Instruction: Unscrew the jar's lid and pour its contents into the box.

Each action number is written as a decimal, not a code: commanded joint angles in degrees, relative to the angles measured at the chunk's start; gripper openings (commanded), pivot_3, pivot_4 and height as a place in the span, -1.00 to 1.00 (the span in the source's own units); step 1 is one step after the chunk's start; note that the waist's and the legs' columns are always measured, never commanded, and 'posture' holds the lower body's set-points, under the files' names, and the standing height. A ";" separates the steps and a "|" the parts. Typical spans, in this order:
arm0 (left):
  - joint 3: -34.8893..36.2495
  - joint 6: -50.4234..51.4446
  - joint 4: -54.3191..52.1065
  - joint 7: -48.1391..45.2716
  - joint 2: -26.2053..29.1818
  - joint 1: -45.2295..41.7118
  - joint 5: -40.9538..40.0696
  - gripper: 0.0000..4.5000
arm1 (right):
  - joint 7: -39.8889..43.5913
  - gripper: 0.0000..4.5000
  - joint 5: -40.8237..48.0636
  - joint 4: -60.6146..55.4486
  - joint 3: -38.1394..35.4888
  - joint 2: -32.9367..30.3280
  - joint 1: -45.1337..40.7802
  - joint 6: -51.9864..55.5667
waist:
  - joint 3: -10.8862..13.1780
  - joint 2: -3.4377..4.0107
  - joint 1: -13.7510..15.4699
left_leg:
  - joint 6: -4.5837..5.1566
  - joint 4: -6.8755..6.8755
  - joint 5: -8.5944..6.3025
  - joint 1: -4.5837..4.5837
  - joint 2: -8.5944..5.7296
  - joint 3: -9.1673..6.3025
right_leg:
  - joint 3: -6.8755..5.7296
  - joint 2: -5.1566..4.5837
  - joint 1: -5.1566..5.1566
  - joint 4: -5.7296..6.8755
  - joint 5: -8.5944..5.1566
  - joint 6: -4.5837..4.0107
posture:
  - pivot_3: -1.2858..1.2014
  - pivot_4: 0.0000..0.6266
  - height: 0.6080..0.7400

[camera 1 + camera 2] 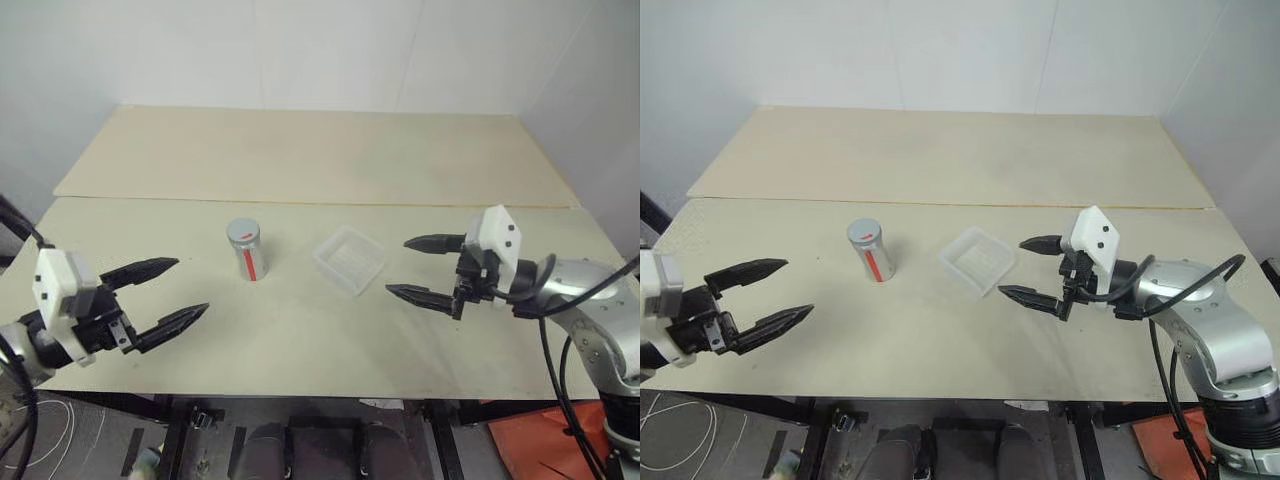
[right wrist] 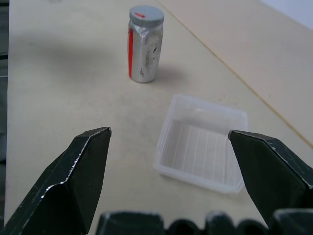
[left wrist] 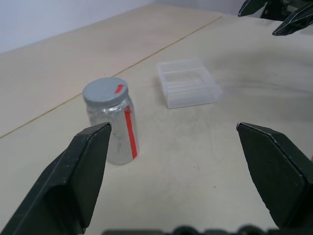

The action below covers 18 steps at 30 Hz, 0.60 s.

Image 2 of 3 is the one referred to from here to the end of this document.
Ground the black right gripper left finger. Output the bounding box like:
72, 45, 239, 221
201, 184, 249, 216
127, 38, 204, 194
0, 126, 112, 235

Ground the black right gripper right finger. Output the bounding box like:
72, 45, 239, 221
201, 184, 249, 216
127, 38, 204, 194
227, 130, 313, 231

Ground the clear plastic tray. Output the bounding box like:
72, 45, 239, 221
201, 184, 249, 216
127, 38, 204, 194
153, 94, 249, 194

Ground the silver bottle with grey cap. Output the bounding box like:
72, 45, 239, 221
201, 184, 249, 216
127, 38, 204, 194
127, 20, 164, 83

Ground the grey plastic jar lid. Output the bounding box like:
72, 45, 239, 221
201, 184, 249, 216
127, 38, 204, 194
129, 5, 165, 27

